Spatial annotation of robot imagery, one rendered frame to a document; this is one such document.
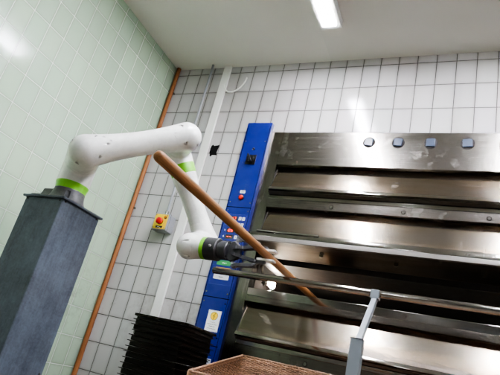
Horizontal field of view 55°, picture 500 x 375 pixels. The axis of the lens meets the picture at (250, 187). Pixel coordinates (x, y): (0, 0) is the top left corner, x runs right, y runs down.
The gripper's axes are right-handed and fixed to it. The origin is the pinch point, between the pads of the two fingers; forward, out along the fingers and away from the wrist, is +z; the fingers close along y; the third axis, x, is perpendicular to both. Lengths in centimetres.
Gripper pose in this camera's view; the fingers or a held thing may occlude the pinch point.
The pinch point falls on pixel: (267, 255)
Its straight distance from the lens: 184.2
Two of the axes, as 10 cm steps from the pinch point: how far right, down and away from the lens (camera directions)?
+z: 9.1, 0.6, -4.2
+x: -3.6, -4.3, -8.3
